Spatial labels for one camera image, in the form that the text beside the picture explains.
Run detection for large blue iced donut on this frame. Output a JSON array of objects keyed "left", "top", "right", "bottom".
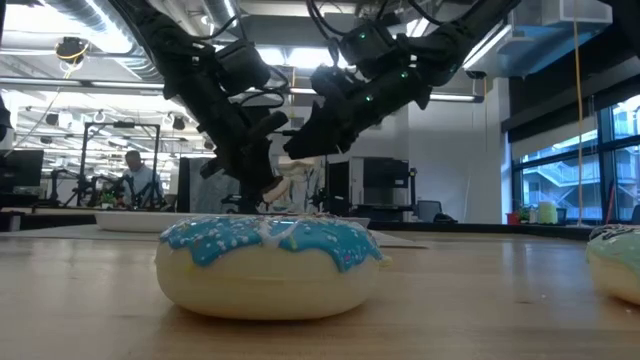
[{"left": 153, "top": 213, "right": 394, "bottom": 321}]

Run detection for pale draped cloth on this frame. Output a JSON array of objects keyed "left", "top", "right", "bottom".
[{"left": 279, "top": 157, "right": 326, "bottom": 214}]

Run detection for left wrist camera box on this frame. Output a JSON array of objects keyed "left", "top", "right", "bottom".
[{"left": 215, "top": 39, "right": 272, "bottom": 95}]

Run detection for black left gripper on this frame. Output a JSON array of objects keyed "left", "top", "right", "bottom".
[{"left": 199, "top": 89, "right": 290, "bottom": 202}]

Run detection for black tall stand frame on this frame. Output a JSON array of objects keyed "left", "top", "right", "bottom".
[{"left": 78, "top": 121, "right": 162, "bottom": 207}]

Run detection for silver ventilation duct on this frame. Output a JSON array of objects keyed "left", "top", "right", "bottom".
[
  {"left": 202, "top": 0, "right": 241, "bottom": 31},
  {"left": 44, "top": 0, "right": 171, "bottom": 84}
]

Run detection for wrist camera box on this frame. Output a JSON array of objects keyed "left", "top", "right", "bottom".
[
  {"left": 215, "top": 39, "right": 272, "bottom": 95},
  {"left": 338, "top": 19, "right": 399, "bottom": 80}
]

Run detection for black aluminium table frame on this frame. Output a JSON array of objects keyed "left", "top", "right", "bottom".
[{"left": 0, "top": 209, "right": 596, "bottom": 241}]

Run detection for person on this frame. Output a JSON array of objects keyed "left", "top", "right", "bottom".
[{"left": 122, "top": 149, "right": 166, "bottom": 209}]

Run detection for yellow hanging cable reel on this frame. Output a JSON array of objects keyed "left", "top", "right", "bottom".
[{"left": 53, "top": 35, "right": 90, "bottom": 65}]

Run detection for white round plate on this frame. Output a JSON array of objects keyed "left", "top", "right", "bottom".
[{"left": 94, "top": 211, "right": 211, "bottom": 234}]

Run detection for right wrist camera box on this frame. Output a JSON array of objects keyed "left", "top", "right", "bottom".
[{"left": 338, "top": 19, "right": 399, "bottom": 80}]

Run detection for black and white cabinet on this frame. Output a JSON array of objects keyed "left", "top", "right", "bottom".
[{"left": 349, "top": 156, "right": 412, "bottom": 207}]

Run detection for black computer monitor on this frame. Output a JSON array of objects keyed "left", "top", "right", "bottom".
[{"left": 0, "top": 148, "right": 45, "bottom": 189}]

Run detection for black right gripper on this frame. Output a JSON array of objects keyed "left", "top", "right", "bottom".
[{"left": 283, "top": 64, "right": 431, "bottom": 161}]

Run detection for grey partition panel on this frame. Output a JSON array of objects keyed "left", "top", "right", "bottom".
[{"left": 177, "top": 157, "right": 236, "bottom": 214}]

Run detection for yellow-green jar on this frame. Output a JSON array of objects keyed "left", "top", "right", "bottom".
[{"left": 537, "top": 201, "right": 559, "bottom": 226}]

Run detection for large green iced donut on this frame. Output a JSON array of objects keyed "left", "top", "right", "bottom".
[{"left": 585, "top": 223, "right": 640, "bottom": 307}]

